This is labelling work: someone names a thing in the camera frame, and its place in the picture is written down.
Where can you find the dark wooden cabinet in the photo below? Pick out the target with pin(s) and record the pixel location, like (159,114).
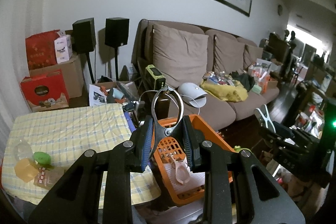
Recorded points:
(281,48)

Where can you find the red box with round label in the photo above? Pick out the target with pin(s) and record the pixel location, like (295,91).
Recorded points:
(52,85)

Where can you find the medium brown sofa cushion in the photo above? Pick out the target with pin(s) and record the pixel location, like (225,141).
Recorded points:
(228,56)

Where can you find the large brown sofa cushion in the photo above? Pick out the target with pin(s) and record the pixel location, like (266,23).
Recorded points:
(178,56)

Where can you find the pile of packets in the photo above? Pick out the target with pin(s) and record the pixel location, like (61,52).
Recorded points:
(260,77)

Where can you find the orange plastic basket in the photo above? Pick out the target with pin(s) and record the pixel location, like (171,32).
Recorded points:
(210,129)

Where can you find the small brown sofa cushion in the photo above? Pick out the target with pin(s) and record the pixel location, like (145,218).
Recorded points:
(252,56)

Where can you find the white foam net sheet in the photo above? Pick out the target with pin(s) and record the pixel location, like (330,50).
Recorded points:
(197,182)

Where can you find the brown sofa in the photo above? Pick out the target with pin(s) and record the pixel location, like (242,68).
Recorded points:
(218,113)

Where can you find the brown cardboard box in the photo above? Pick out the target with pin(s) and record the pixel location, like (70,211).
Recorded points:
(73,77)

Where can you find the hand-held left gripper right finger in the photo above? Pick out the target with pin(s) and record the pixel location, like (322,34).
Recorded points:
(189,145)

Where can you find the black cloth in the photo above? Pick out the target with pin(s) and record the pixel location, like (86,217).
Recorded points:
(245,81)

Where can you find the cluttered cardboard box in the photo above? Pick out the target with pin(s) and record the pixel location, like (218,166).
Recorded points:
(99,95)

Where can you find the dark brown wooden box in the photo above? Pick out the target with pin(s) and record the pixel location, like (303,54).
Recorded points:
(164,104)

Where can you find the yellow checked blanket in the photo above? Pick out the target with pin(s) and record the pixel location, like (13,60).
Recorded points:
(78,129)

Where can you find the clear jar with yellow lid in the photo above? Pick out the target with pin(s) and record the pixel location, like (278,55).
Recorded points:
(25,171)

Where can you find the small white box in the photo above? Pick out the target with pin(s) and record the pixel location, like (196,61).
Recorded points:
(63,49)

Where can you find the red patterned gift box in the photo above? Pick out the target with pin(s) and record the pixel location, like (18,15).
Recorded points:
(39,50)

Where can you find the green black power station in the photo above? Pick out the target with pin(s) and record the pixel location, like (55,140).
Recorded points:
(155,77)

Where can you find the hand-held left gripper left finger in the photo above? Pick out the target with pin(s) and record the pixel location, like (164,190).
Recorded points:
(147,145)

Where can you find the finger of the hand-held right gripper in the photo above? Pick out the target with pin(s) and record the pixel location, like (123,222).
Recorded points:
(283,141)
(294,132)

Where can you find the pink clothes peg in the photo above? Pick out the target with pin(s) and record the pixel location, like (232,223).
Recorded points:
(173,163)

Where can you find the purple white packet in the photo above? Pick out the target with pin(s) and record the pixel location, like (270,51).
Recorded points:
(130,121)

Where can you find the black speaker on stand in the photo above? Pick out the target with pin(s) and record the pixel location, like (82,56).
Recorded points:
(116,32)
(84,35)

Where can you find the white curved device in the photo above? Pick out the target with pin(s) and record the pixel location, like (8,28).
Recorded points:
(191,90)

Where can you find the yellow cloth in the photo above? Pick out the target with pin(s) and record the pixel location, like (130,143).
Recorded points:
(225,92)

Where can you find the gold foil packet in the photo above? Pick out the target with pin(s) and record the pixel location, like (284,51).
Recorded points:
(50,178)

